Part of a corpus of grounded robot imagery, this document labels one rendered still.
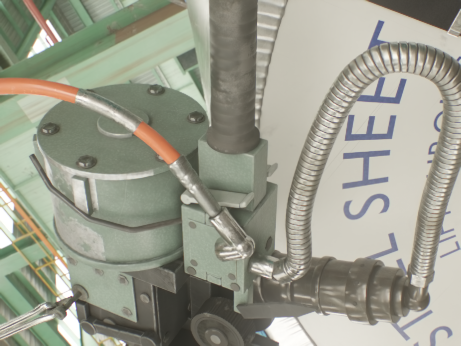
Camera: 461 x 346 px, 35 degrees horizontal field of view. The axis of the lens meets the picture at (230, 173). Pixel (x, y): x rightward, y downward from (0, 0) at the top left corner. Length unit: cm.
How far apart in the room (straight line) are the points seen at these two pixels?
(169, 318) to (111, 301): 6
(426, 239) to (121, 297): 29
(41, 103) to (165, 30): 114
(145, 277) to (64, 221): 9
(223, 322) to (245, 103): 24
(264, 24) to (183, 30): 492
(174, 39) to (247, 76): 512
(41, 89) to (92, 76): 521
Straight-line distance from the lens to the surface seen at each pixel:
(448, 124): 51
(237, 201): 56
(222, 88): 53
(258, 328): 75
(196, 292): 73
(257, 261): 60
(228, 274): 61
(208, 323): 70
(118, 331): 73
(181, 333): 77
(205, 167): 58
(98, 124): 62
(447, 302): 96
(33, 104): 591
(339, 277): 67
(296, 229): 56
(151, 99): 66
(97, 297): 72
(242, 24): 50
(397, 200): 84
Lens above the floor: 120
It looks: 8 degrees up
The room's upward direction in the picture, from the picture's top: 115 degrees counter-clockwise
